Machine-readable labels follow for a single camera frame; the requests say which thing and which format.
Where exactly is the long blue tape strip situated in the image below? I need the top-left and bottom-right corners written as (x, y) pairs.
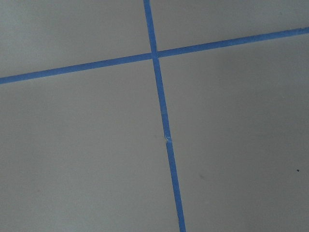
top-left (143, 0), bottom-right (186, 232)

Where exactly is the crossing blue tape strip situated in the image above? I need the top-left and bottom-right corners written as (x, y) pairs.
top-left (0, 27), bottom-right (309, 85)

